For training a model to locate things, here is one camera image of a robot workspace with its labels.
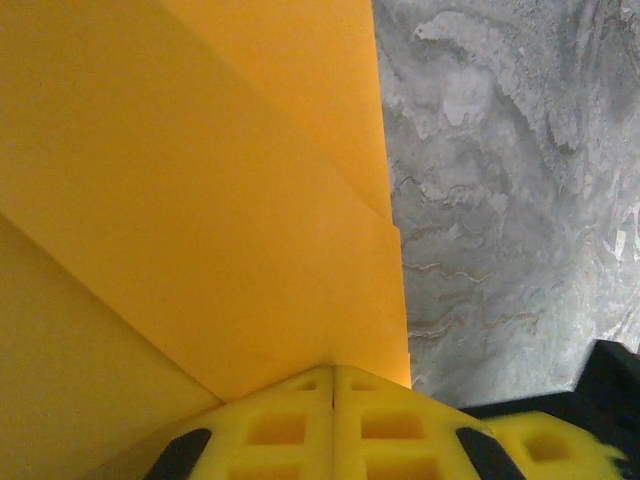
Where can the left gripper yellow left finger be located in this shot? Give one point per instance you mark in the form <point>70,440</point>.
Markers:
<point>280,450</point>

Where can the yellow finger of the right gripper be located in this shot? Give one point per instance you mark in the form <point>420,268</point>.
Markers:
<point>565,460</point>

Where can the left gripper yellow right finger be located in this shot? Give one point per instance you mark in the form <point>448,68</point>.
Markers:
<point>390,450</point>

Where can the orange paper sheet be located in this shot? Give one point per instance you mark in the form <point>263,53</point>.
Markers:
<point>200,200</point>

